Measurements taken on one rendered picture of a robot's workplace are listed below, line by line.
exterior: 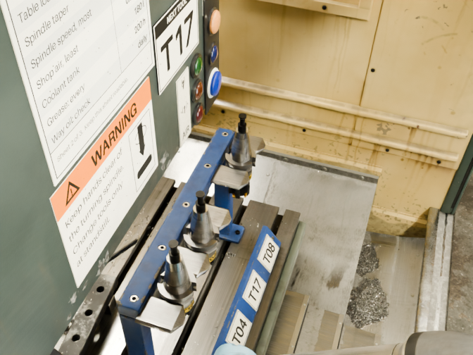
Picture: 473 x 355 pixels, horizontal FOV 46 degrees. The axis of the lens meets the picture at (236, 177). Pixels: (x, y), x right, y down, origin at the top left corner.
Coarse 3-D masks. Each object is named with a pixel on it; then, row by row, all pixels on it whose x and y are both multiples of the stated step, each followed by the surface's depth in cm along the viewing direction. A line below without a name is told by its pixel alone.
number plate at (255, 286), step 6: (252, 270) 125; (252, 276) 124; (258, 276) 126; (252, 282) 124; (258, 282) 125; (264, 282) 127; (246, 288) 122; (252, 288) 123; (258, 288) 125; (264, 288) 126; (246, 294) 121; (252, 294) 122; (258, 294) 124; (246, 300) 121; (252, 300) 122; (258, 300) 124; (252, 306) 121
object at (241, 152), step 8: (240, 136) 107; (248, 136) 109; (232, 144) 110; (240, 144) 109; (248, 144) 109; (232, 152) 111; (240, 152) 110; (248, 152) 110; (240, 160) 111; (248, 160) 112
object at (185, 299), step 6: (162, 276) 91; (192, 276) 91; (162, 282) 93; (192, 282) 91; (162, 288) 89; (192, 288) 92; (162, 294) 89; (168, 294) 89; (174, 294) 89; (180, 294) 89; (186, 294) 89; (192, 294) 90; (168, 300) 89; (174, 300) 88; (180, 300) 88; (186, 300) 89; (192, 300) 91
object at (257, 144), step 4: (252, 136) 118; (232, 140) 117; (252, 140) 117; (256, 140) 118; (260, 140) 118; (252, 144) 116; (256, 144) 117; (260, 144) 117; (264, 144) 117; (252, 148) 116; (256, 148) 116; (260, 148) 116; (264, 148) 116; (256, 152) 115
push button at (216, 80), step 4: (216, 72) 65; (216, 76) 64; (220, 76) 66; (212, 80) 64; (216, 80) 64; (220, 80) 66; (212, 84) 64; (216, 84) 65; (220, 84) 66; (212, 88) 64; (216, 88) 65; (212, 92) 65; (216, 92) 65
